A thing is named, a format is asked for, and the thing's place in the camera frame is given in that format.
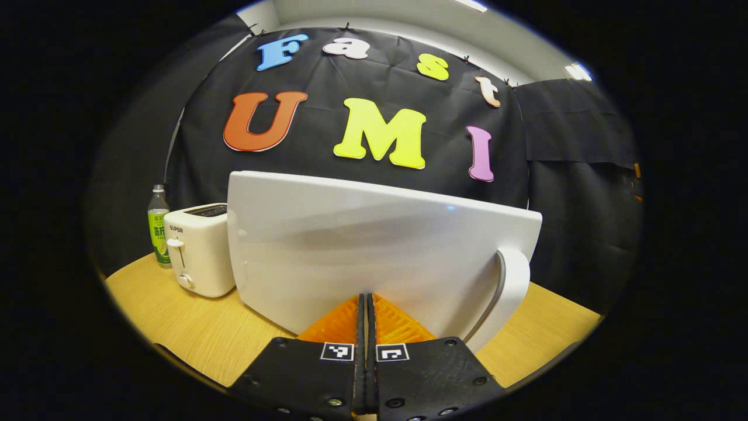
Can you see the small ceiling light panel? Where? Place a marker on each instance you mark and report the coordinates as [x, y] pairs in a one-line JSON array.
[[578, 71]]

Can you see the black backdrop cloth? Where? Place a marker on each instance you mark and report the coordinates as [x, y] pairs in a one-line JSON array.
[[572, 204]]

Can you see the white microwave oven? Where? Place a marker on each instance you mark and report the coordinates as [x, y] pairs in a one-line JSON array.
[[380, 245]]

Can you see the large ceiling light panel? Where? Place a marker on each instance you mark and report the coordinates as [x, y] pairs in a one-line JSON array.
[[472, 4]]

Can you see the white toaster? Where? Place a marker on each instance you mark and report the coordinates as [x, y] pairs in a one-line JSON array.
[[201, 251]]

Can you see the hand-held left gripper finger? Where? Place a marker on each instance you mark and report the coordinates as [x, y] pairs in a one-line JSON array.
[[370, 333], [360, 333]]

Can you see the green label drink bottle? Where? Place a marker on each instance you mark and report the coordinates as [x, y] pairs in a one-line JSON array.
[[158, 234]]

